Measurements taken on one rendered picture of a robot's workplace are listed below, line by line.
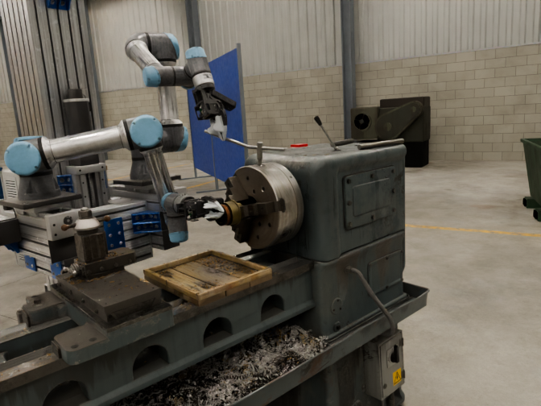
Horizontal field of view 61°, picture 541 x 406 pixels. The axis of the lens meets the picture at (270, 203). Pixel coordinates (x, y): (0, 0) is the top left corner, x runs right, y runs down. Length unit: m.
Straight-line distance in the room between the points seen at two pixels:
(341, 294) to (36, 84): 1.50
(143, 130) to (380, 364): 1.35
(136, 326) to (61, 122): 1.14
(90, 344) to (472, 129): 10.70
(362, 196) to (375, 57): 10.28
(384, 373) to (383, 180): 0.82
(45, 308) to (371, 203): 1.23
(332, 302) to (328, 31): 11.07
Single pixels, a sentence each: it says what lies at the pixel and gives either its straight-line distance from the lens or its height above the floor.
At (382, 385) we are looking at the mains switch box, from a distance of 2.16.
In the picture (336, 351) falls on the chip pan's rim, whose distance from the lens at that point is 1.77.
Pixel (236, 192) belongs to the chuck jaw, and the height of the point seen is 1.14.
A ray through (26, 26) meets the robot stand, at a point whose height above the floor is 1.82.
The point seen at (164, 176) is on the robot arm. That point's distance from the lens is 1.91.
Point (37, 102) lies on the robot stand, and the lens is 2.17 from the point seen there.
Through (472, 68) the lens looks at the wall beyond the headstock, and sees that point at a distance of 11.44.
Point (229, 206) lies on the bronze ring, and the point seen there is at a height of 1.11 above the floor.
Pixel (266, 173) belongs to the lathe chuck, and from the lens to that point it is 1.64.
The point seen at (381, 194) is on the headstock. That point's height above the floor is 1.06.
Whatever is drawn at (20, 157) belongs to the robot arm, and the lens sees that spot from 1.77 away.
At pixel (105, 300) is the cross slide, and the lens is 1.31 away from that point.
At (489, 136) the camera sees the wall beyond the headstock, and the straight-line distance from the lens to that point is 11.41.
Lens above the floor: 1.44
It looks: 12 degrees down
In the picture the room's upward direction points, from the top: 4 degrees counter-clockwise
